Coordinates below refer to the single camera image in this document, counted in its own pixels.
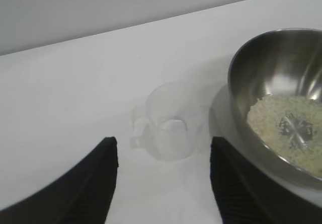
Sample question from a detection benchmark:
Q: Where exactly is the stainless steel mixing bowl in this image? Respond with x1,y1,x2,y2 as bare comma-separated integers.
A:
227,28,322,185

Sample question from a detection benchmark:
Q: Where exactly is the white uncooked rice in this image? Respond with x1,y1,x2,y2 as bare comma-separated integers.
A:
246,94,322,175

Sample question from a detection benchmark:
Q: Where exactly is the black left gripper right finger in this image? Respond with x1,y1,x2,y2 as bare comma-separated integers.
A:
209,135,322,224

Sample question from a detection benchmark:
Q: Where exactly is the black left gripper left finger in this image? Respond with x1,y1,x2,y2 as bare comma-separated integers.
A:
0,136,119,224

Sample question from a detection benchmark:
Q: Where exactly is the translucent plastic measuring cup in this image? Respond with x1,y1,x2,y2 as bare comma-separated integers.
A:
129,81,210,162

